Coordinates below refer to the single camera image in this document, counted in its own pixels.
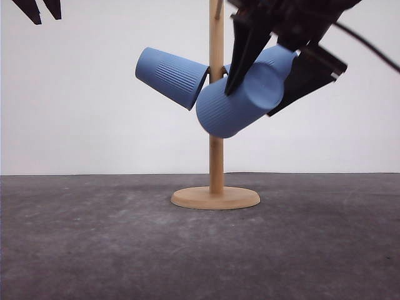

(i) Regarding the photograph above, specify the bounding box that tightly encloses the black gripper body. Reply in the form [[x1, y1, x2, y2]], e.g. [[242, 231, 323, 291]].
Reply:
[[227, 0, 362, 51]]

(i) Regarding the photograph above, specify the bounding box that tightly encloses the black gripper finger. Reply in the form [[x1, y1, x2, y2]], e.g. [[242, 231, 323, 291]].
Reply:
[[267, 44, 348, 116], [43, 0, 61, 20], [12, 0, 42, 25], [225, 12, 272, 94]]

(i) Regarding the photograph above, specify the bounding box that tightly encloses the blue ribbed cup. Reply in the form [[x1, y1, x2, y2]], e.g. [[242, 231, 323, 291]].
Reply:
[[253, 45, 298, 71], [135, 47, 209, 110], [196, 62, 284, 139]]

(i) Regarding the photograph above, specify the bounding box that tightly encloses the wooden mug tree stand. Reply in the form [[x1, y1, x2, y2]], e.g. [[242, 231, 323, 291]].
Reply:
[[171, 0, 260, 210]]

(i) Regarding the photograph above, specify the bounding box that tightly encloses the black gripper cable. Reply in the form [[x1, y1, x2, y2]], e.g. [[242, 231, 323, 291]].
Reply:
[[334, 22, 400, 73]]

